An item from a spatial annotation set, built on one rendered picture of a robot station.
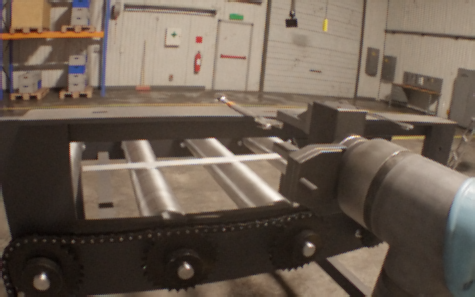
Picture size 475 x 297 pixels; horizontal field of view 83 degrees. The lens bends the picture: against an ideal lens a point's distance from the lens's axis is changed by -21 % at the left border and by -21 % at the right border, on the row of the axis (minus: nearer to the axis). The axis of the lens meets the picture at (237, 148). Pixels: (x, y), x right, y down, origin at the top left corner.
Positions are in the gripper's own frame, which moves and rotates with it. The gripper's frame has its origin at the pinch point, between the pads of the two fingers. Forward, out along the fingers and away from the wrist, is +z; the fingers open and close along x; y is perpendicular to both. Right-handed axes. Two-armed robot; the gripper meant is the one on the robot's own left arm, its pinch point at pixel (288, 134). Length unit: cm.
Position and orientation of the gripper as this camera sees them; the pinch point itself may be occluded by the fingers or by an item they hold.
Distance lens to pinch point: 49.7
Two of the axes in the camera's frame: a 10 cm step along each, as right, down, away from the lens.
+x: 0.9, -9.5, -2.9
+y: 9.2, -0.3, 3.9
